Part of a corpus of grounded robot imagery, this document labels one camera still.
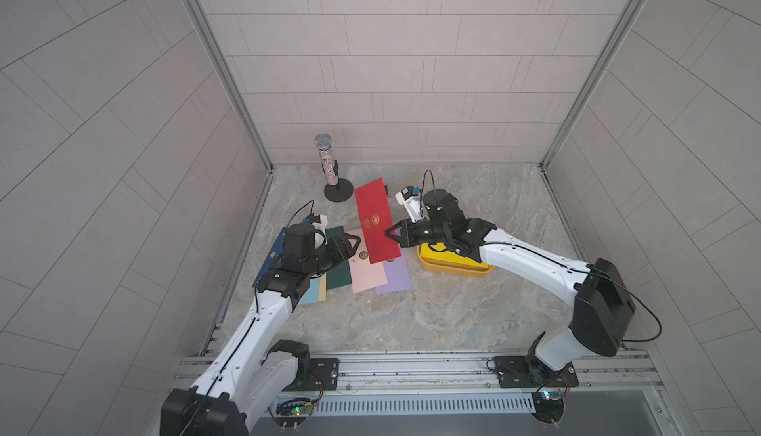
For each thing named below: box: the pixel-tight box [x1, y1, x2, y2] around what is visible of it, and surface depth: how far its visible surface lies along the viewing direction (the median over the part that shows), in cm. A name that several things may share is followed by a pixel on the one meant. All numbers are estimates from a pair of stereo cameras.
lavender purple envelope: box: [374, 246, 412, 295], surface depth 89 cm
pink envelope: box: [345, 228, 388, 294], surface depth 89 cm
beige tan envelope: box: [317, 272, 327, 303], surface depth 86 cm
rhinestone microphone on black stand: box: [314, 132, 354, 203], surface depth 91 cm
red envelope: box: [354, 177, 402, 265], surface depth 78 cm
